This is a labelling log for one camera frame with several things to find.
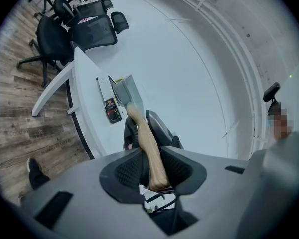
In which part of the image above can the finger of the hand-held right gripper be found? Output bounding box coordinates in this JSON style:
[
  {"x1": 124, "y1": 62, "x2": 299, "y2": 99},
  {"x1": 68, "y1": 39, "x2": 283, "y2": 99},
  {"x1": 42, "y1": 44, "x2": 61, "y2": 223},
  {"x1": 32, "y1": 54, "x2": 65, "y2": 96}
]
[
  {"x1": 124, "y1": 119, "x2": 140, "y2": 150},
  {"x1": 146, "y1": 110, "x2": 184, "y2": 149}
]

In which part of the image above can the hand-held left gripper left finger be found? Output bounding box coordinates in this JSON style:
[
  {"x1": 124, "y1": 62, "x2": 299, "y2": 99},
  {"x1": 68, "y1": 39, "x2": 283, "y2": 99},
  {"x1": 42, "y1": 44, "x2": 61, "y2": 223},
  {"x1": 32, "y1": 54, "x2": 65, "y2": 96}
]
[{"x1": 99, "y1": 148, "x2": 144, "y2": 204}]

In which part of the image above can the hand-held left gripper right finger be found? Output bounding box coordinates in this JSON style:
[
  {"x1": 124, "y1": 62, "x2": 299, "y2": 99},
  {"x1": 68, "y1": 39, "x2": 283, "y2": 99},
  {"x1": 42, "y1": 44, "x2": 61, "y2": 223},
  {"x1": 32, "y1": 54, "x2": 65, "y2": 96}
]
[{"x1": 160, "y1": 145, "x2": 207, "y2": 196}]

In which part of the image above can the square grey pan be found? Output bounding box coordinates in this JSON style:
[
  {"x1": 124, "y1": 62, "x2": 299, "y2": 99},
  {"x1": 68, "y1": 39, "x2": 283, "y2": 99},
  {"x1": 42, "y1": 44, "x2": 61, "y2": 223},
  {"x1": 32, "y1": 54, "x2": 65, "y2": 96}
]
[{"x1": 113, "y1": 74, "x2": 170, "y2": 192}]

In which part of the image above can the white portable induction stove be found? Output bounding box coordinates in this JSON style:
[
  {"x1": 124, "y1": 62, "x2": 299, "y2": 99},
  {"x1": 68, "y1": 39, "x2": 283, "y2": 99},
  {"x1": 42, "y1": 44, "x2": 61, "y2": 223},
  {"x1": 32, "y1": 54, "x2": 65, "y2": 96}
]
[{"x1": 96, "y1": 75, "x2": 123, "y2": 125}]

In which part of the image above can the white table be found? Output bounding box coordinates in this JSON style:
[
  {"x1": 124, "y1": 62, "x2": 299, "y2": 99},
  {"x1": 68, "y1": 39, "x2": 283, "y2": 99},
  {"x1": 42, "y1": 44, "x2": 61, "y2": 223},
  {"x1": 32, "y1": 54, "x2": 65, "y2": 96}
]
[{"x1": 31, "y1": 47, "x2": 130, "y2": 160}]

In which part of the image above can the person's black shoe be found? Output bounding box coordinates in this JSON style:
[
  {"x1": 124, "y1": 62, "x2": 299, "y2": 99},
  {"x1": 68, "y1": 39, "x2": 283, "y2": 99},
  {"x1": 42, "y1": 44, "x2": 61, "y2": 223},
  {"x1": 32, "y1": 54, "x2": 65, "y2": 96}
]
[{"x1": 26, "y1": 157, "x2": 51, "y2": 190}]

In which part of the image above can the person's head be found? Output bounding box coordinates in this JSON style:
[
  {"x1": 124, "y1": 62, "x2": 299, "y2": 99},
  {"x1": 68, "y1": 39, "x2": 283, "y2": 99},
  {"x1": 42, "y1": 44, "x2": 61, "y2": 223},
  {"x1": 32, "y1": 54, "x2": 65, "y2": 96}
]
[{"x1": 267, "y1": 103, "x2": 295, "y2": 141}]

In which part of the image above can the white wall conduit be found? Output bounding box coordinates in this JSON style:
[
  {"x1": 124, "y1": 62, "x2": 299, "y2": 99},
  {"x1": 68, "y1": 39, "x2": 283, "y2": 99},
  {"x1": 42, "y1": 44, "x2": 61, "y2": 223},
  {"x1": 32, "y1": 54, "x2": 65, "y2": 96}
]
[{"x1": 164, "y1": 0, "x2": 269, "y2": 144}]

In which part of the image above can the black head camera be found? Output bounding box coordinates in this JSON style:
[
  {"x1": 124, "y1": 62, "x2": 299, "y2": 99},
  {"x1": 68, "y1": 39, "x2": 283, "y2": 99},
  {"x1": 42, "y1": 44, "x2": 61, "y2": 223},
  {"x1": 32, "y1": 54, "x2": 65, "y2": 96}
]
[{"x1": 263, "y1": 82, "x2": 281, "y2": 104}]

